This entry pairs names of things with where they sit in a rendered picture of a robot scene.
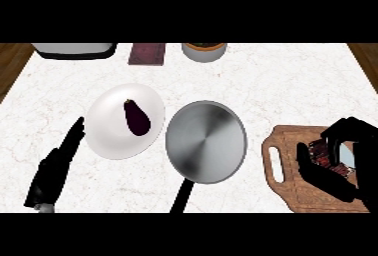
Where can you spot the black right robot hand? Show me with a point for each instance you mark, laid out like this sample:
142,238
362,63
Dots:
362,160

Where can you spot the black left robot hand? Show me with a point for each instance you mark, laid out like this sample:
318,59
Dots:
54,170

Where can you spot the chocolate cupcake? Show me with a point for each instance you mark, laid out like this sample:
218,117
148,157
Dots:
328,156

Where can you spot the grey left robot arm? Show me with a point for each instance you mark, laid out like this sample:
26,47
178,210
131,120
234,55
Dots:
45,208

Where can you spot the wooden cutting board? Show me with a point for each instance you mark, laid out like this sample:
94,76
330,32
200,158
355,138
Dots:
290,173

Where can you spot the steel frying pan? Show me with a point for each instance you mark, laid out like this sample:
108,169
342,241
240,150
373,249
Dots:
207,140

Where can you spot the white plate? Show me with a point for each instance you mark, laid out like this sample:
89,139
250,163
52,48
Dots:
111,133

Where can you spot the purple eggplant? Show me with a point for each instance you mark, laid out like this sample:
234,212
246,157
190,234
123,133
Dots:
136,119

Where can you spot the white and black appliance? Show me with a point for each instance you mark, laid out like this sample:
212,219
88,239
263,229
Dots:
74,50

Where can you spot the maroon book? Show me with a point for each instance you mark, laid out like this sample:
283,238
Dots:
147,53

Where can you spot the grey plant pot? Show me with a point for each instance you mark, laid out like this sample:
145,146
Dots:
204,52

